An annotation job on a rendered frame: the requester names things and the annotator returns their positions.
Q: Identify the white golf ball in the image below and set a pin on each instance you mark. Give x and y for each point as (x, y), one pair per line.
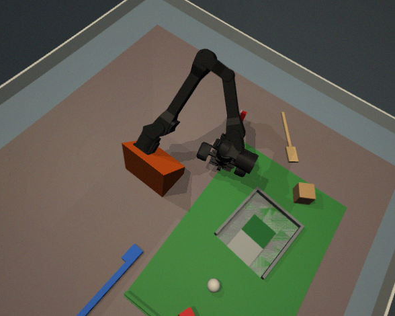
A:
(213, 285)

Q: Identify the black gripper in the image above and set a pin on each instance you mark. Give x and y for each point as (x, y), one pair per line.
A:
(203, 153)

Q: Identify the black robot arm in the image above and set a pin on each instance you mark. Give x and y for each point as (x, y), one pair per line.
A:
(230, 145)

